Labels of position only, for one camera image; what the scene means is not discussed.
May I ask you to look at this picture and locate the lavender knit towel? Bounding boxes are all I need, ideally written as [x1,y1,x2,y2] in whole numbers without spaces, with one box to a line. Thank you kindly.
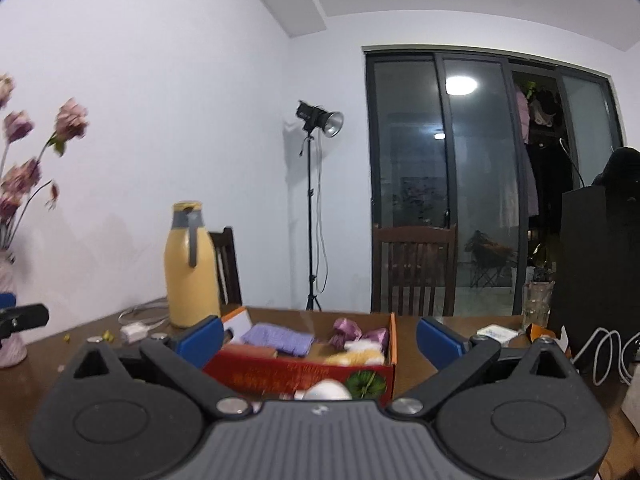
[241,323,317,357]

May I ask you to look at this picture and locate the studio light on stand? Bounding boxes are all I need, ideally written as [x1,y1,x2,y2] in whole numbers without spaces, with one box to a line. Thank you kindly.
[295,100,346,311]

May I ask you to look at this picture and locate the folding balcony chair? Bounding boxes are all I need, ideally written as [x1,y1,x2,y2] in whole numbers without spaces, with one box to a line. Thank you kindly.
[465,230,518,288]

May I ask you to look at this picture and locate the white charger with cable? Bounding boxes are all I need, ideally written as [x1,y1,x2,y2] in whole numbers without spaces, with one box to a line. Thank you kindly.
[118,297,171,343]

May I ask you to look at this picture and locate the brown wooden chair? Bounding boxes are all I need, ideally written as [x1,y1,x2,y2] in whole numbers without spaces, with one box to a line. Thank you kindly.
[372,225,458,317]

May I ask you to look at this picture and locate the yellow plush toy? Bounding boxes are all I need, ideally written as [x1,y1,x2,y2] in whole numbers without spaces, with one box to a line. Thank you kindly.
[322,340,386,367]

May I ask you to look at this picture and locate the red cardboard box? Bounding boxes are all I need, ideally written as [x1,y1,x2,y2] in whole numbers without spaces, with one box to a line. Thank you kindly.
[202,306,398,407]

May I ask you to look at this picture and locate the white looped cable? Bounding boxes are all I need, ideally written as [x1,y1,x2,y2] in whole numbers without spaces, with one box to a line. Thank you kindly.
[575,327,640,386]

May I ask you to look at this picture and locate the clear glass cup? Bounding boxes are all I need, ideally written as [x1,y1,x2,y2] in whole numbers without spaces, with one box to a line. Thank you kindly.
[521,280,556,333]

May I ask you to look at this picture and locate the white milk carton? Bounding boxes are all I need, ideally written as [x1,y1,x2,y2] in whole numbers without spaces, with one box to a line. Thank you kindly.
[477,325,518,346]

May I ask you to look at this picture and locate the dark wooden chair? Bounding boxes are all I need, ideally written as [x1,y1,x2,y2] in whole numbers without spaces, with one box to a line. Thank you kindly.
[207,227,243,306]

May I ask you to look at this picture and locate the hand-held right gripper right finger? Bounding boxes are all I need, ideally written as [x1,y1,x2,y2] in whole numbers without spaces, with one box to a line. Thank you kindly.
[389,316,581,418]

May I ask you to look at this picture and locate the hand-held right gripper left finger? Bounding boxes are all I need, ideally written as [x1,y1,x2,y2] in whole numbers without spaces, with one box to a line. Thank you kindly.
[65,316,253,420]

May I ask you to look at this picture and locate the black cabinet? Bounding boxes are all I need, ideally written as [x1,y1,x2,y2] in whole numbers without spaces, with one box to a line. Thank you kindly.
[550,147,640,361]

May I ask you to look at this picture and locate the scattered yellow petals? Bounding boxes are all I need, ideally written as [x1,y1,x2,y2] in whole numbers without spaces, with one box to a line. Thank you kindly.
[62,329,113,343]

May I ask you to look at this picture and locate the hanging pink clothes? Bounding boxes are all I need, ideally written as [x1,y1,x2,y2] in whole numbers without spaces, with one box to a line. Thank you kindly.
[515,80,561,141]

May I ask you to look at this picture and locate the orange white wrapper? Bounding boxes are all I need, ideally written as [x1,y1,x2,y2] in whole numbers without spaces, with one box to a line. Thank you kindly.
[525,324,571,356]

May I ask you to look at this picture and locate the yellow thermos jug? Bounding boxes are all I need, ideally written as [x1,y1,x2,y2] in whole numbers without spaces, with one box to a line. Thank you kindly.
[165,201,222,328]

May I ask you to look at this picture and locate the purple satin scrunchie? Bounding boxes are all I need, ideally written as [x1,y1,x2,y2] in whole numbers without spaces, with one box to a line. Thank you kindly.
[329,317,391,353]

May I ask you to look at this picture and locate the dried pink roses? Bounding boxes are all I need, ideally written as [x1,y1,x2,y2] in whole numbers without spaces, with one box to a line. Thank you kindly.
[0,72,91,251]

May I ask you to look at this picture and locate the dark framed sliding door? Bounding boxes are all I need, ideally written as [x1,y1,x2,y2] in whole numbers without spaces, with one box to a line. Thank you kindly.
[364,47,626,317]

